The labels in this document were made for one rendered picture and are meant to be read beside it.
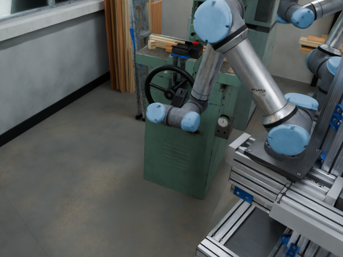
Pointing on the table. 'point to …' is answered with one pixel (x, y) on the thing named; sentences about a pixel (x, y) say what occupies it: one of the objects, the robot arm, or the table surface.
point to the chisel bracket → (193, 32)
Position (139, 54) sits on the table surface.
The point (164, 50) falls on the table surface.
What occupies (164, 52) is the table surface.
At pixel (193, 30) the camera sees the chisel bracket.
